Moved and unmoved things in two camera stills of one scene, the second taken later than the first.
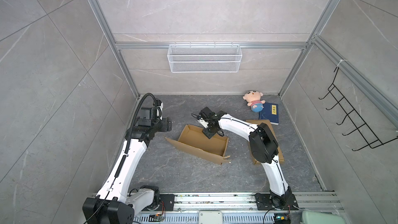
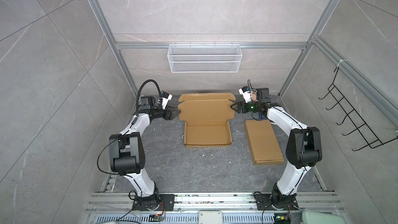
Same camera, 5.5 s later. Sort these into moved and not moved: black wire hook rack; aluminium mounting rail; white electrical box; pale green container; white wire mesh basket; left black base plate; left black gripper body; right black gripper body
Moved: left black gripper body; right black gripper body
Not moved: aluminium mounting rail; white wire mesh basket; left black base plate; pale green container; black wire hook rack; white electrical box
